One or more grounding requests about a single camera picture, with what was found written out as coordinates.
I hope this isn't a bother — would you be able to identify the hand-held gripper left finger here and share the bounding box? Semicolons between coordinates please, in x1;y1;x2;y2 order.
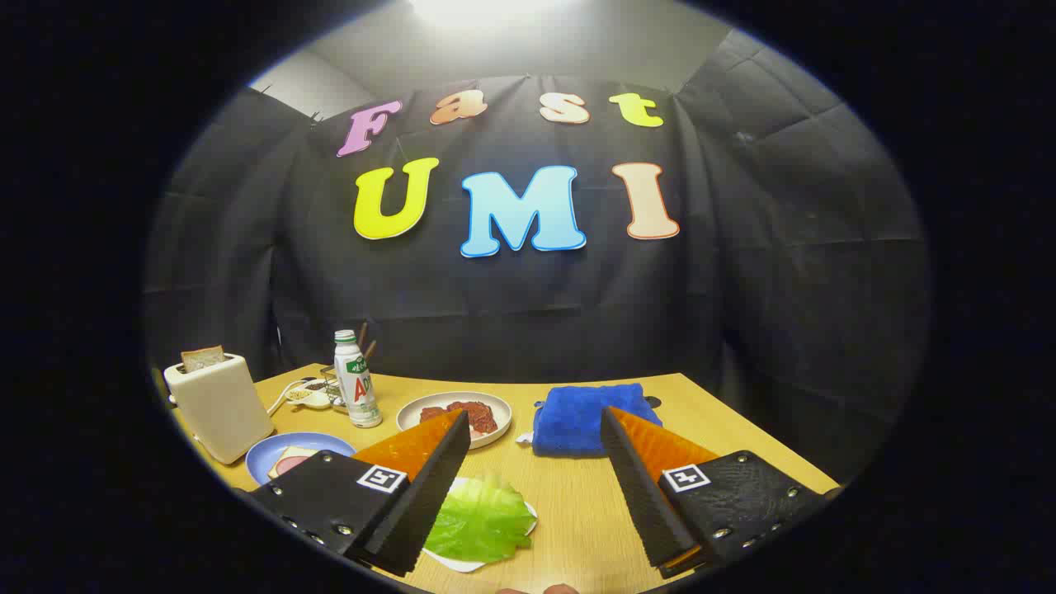
247;408;472;577

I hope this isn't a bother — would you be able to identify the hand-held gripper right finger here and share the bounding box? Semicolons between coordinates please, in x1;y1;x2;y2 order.
600;406;828;578

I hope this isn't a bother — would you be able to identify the green lettuce leaf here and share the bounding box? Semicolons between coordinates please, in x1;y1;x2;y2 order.
422;473;535;564

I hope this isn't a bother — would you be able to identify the white square plate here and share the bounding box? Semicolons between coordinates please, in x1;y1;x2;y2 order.
421;477;539;574

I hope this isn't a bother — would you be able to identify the long brown meat piece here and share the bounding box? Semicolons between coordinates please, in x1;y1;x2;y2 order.
445;401;498;436

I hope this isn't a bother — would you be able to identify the blue folded towel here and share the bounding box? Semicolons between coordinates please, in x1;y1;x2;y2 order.
517;383;663;459

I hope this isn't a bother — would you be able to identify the beige round plate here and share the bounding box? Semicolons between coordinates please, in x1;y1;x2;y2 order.
396;391;513;450

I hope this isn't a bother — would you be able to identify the white drink bottle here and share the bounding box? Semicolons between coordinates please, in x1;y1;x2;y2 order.
333;330;383;429

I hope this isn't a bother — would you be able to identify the white bread slice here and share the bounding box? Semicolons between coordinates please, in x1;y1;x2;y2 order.
266;445;331;479

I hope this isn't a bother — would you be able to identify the white divided condiment dish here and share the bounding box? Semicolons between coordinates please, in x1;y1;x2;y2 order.
285;378;335;409

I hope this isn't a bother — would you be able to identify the blue round plate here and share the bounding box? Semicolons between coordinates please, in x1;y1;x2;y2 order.
246;431;357;488

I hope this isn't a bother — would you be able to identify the black backdrop cloth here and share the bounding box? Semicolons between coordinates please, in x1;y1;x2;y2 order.
142;29;933;488

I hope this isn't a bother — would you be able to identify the white toaster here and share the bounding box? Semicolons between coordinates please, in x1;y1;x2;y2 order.
163;353;275;464

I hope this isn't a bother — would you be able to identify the metal wire utensil holder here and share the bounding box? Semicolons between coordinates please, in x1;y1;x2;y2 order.
320;365;347;412

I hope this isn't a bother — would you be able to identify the white power cable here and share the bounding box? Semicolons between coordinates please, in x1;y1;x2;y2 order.
266;378;308;416

